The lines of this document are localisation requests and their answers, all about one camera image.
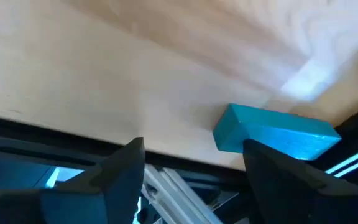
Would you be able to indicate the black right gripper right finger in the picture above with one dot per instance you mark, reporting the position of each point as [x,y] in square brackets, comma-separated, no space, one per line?
[291,199]

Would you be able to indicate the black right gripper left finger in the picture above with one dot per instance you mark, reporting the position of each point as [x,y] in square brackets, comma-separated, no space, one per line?
[89,202]

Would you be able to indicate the teal wooden plank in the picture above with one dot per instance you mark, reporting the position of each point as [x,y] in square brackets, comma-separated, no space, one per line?
[275,130]

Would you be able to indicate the black aluminium table frame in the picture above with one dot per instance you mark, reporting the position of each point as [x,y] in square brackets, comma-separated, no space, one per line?
[42,140]

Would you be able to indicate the silver corner bracket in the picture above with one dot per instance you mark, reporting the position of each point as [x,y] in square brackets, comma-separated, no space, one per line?
[179,193]

